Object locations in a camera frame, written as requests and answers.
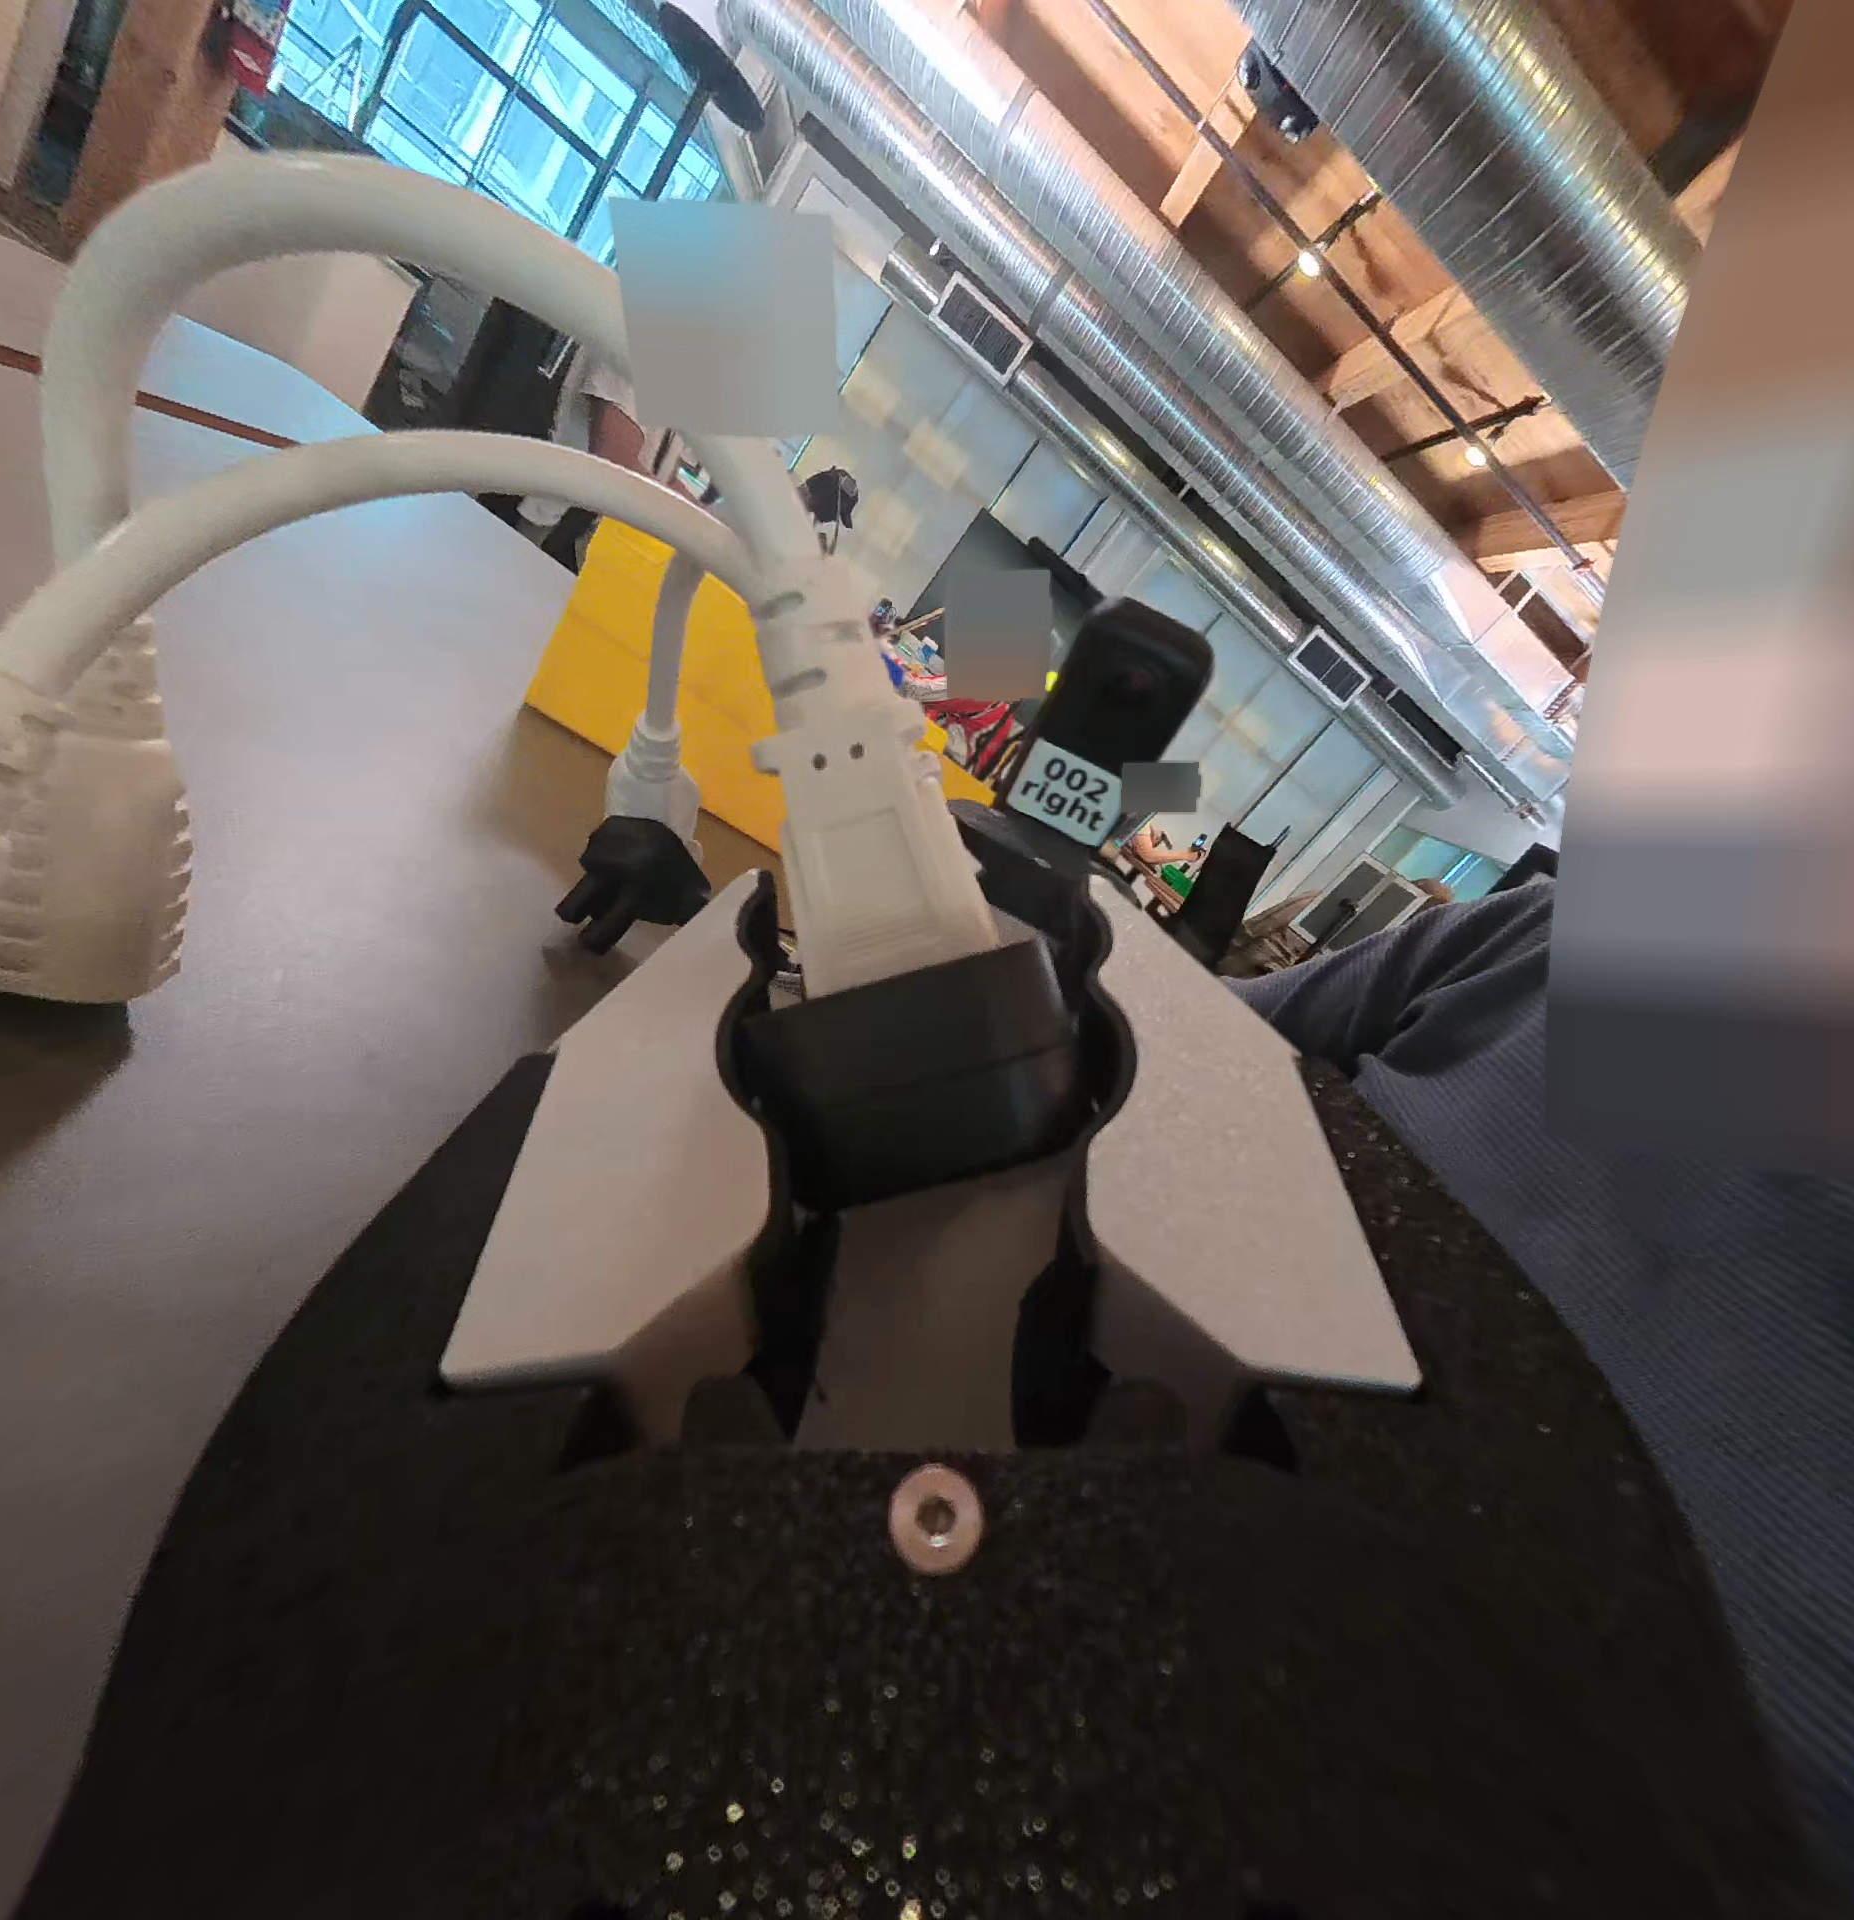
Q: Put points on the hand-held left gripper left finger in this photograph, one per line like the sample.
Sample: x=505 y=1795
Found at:
x=626 y=1139

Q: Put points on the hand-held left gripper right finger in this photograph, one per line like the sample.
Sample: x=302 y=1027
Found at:
x=1241 y=1185

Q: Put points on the person's right forearm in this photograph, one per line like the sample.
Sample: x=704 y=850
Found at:
x=1406 y=976

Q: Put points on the yellow plastic bin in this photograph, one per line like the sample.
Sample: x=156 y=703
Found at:
x=594 y=627

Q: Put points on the long silver ventilation duct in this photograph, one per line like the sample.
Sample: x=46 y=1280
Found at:
x=927 y=136

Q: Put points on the black dome camera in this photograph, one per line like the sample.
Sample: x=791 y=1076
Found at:
x=1278 y=98

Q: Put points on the large silver ventilation duct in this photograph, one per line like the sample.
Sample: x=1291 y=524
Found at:
x=1498 y=180

